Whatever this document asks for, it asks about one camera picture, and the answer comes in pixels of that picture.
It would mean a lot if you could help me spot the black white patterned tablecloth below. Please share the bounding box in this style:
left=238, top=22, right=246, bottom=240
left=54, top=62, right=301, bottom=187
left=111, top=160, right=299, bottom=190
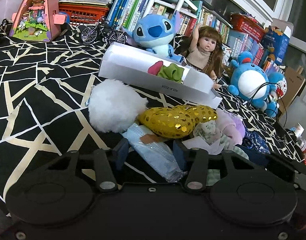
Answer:
left=0, top=18, right=305, bottom=203

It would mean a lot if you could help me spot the blue cardboard box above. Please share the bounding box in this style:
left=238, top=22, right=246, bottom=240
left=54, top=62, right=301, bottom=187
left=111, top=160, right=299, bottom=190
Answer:
left=261, top=26, right=290, bottom=65

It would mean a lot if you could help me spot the gold sequin heart pillow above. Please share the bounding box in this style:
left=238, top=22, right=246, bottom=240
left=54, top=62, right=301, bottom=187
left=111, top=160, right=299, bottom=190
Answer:
left=138, top=105, right=218, bottom=139

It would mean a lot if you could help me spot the brown haired baby doll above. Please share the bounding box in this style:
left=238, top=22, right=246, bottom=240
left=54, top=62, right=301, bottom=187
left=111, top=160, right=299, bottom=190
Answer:
left=180, top=24, right=224, bottom=89

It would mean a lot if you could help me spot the green striped doll dress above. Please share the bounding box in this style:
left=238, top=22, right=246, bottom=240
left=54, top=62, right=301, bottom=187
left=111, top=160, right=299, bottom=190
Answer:
left=192, top=120, right=249, bottom=186

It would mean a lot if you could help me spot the blue Stitch plush toy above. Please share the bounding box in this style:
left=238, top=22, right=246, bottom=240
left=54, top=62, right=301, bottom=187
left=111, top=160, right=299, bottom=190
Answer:
left=121, top=10, right=184, bottom=63

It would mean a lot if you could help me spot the Doraemon plush toy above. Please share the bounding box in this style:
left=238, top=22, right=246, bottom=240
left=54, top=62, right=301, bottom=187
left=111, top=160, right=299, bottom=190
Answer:
left=265, top=72, right=287, bottom=118

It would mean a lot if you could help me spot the pink triangular miniature house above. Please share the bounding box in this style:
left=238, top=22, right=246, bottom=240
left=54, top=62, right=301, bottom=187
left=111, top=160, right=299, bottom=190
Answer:
left=9, top=0, right=66, bottom=42

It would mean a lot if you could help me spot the purple fluffy plush toy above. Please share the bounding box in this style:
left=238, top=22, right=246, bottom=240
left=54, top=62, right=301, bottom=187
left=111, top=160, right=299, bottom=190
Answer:
left=231, top=115, right=245, bottom=138

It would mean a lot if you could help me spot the green fabric scrunchie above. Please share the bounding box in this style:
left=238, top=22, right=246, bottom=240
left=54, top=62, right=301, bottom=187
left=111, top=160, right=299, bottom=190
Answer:
left=157, top=63, right=184, bottom=83

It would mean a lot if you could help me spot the red plastic basket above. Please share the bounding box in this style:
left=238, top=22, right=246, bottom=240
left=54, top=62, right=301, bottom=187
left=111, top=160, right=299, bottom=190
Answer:
left=230, top=14, right=265, bottom=43
left=59, top=3, right=109, bottom=26

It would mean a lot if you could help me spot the white paper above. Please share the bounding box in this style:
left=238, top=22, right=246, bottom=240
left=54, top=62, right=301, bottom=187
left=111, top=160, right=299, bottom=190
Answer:
left=182, top=137, right=224, bottom=155

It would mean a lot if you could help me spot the pink soft cloth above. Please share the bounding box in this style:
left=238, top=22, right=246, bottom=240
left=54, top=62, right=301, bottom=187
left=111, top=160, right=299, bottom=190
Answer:
left=215, top=108, right=242, bottom=145

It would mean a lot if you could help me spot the black miniature bicycle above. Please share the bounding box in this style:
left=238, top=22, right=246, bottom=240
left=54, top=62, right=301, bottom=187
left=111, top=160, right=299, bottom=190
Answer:
left=77, top=18, right=127, bottom=45

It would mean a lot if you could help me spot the white fluffy pompom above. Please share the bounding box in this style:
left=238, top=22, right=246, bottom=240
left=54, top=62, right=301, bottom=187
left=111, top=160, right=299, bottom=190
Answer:
left=88, top=79, right=148, bottom=133

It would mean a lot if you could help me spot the pink fabric bow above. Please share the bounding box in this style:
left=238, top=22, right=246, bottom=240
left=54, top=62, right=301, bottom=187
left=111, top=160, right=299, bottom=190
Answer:
left=148, top=61, right=163, bottom=76

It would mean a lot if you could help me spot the black cable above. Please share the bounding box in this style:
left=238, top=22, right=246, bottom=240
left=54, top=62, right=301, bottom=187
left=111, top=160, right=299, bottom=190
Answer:
left=242, top=81, right=289, bottom=128

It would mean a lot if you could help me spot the blue round plush toy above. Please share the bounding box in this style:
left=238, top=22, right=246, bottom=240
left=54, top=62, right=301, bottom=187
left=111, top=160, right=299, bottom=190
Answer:
left=227, top=51, right=270, bottom=113

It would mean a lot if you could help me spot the white cardboard box tray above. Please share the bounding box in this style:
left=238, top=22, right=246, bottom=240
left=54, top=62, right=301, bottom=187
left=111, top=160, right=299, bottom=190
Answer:
left=99, top=42, right=222, bottom=109

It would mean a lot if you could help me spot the navy floral fabric pouch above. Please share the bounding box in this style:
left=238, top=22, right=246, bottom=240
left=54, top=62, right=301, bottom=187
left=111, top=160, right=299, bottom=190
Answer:
left=240, top=129, right=270, bottom=154

